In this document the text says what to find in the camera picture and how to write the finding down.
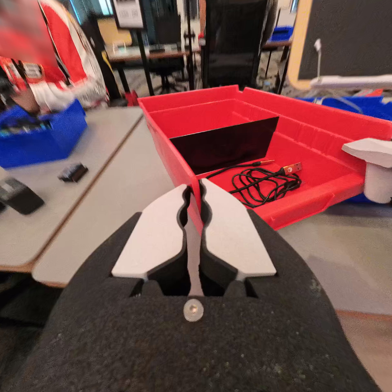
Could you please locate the blue plastic bin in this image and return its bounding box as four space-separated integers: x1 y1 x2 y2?
0 98 88 169
306 95 392 206

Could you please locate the printed tag sign stand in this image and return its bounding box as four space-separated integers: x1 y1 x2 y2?
114 0 154 97

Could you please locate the wooden background table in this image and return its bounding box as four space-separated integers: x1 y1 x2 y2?
104 48 187 98

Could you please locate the red plastic bin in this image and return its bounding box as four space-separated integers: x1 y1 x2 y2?
138 85 392 232

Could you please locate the small black box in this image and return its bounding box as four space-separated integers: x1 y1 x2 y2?
58 163 89 183

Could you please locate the grey desk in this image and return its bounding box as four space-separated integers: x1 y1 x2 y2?
0 106 392 316

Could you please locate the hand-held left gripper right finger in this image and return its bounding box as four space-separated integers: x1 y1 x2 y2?
199 178 277 287

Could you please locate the black flat device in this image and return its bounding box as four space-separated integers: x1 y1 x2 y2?
0 177 45 215

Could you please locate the black cable gold plug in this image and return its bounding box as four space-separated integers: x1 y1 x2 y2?
205 159 304 209

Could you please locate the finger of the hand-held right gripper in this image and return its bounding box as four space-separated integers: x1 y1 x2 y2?
342 138 392 204

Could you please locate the black office chair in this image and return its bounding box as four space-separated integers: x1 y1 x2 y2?
202 0 270 91

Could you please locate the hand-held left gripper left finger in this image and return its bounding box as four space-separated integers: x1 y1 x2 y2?
112 184 189 287

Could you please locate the black divider in red bin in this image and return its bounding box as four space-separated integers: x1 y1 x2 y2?
170 117 279 175

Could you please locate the red white printed bag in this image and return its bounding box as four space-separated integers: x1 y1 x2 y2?
0 0 108 114

